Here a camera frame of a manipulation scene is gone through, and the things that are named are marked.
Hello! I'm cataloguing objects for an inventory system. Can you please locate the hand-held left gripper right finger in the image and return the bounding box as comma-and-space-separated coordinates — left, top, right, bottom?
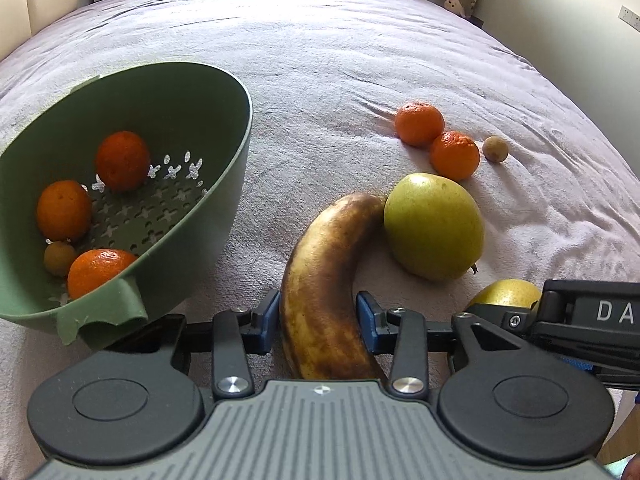
355, 290, 540, 401

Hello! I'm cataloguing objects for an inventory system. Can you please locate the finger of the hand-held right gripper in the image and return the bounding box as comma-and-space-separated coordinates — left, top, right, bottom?
560, 356, 599, 374
467, 302, 542, 334

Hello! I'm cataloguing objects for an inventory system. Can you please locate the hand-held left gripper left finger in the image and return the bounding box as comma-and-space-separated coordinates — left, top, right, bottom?
107, 289, 282, 401

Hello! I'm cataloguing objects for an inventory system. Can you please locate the overripe spotted banana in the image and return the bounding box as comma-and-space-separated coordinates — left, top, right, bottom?
279, 192, 388, 381

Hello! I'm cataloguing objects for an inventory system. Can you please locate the green apple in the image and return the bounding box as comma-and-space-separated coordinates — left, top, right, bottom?
383, 172, 486, 281

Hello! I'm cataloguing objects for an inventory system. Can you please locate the small brown longan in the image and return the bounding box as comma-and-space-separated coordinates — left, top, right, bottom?
43, 240, 78, 277
482, 135, 510, 164

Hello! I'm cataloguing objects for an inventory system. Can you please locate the orange tangerine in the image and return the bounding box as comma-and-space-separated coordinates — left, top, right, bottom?
36, 180, 93, 242
429, 130, 481, 182
67, 248, 140, 301
395, 101, 445, 148
95, 131, 152, 192

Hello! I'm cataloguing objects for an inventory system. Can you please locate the green plastic colander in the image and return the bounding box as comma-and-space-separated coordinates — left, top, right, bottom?
0, 61, 253, 356

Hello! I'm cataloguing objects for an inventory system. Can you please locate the cream padded headboard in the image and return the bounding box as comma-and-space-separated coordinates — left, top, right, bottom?
0, 0, 78, 61

